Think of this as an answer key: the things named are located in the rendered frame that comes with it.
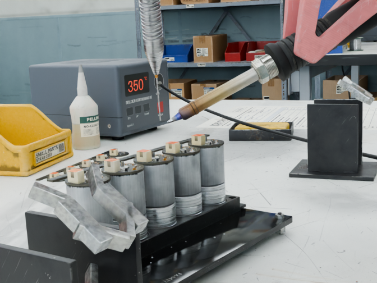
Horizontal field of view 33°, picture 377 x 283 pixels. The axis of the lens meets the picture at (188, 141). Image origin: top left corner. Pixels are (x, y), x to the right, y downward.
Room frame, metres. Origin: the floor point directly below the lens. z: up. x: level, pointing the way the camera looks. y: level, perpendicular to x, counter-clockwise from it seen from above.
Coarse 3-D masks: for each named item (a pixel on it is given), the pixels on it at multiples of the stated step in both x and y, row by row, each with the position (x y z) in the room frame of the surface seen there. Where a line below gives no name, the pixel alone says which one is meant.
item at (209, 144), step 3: (189, 141) 0.43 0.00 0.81; (210, 141) 0.42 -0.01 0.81; (213, 141) 0.43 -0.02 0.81; (219, 141) 0.43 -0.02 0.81; (222, 141) 0.43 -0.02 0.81; (189, 144) 0.42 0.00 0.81; (207, 144) 0.42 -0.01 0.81; (210, 144) 0.42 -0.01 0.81; (213, 144) 0.42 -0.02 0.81; (216, 144) 0.42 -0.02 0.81; (219, 144) 0.42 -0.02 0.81; (222, 144) 0.42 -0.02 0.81; (198, 147) 0.42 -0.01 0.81; (201, 147) 0.41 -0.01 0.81; (204, 147) 0.41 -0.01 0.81; (207, 147) 0.41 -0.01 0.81; (210, 147) 0.41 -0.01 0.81
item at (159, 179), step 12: (156, 156) 0.38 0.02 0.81; (144, 168) 0.37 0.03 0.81; (156, 168) 0.37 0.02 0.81; (168, 168) 0.37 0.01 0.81; (144, 180) 0.37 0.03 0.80; (156, 180) 0.37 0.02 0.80; (168, 180) 0.37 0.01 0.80; (156, 192) 0.37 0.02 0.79; (168, 192) 0.37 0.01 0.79; (156, 204) 0.37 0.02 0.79; (168, 204) 0.37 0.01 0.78; (156, 216) 0.37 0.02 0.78; (168, 216) 0.37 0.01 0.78; (156, 228) 0.37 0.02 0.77
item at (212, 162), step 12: (204, 156) 0.41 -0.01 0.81; (216, 156) 0.42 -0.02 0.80; (204, 168) 0.41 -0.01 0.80; (216, 168) 0.42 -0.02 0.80; (204, 180) 0.41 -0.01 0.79; (216, 180) 0.42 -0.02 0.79; (204, 192) 0.41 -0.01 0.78; (216, 192) 0.42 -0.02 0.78; (204, 204) 0.41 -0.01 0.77; (216, 204) 0.42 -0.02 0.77
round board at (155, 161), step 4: (160, 156) 0.39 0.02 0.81; (164, 156) 0.39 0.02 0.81; (168, 156) 0.39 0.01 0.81; (172, 156) 0.39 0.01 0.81; (136, 160) 0.38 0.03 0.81; (152, 160) 0.38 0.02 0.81; (156, 160) 0.37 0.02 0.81; (160, 160) 0.38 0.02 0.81; (168, 160) 0.37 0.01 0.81; (172, 160) 0.38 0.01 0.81; (140, 164) 0.37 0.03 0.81; (144, 164) 0.37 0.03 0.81; (148, 164) 0.37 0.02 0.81; (152, 164) 0.37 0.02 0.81; (156, 164) 0.37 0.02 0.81
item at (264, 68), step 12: (264, 60) 0.38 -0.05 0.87; (252, 72) 0.38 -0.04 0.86; (264, 72) 0.38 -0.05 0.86; (276, 72) 0.38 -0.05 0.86; (228, 84) 0.38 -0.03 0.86; (240, 84) 0.38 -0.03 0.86; (204, 96) 0.38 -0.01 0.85; (216, 96) 0.38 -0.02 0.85; (228, 96) 0.38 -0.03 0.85; (180, 108) 0.38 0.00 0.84; (192, 108) 0.37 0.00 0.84; (204, 108) 0.38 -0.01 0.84
